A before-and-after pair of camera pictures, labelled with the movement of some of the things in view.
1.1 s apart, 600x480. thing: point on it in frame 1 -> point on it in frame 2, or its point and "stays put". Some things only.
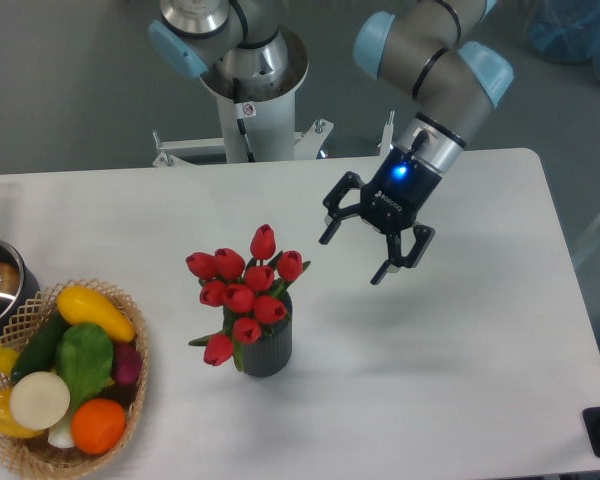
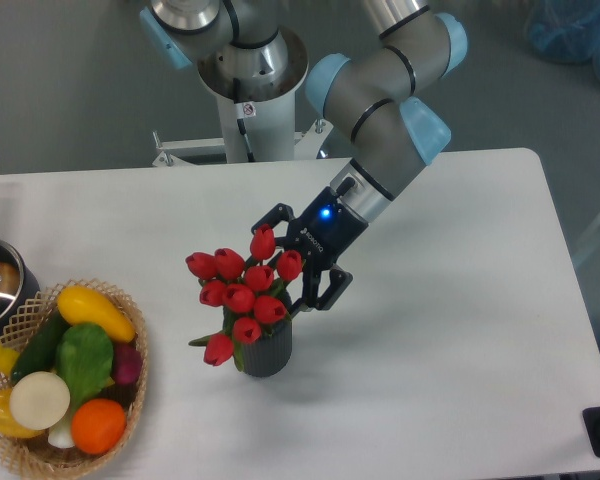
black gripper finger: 348,182 -> 279,214
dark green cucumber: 41,351 stays put
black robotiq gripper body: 391,202 -> 326,230
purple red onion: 127,363 stays put
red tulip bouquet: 248,294 stays put
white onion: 40,400 stays put
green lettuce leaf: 84,357 stays put
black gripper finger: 423,235 -> 339,282
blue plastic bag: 577,32 stays put
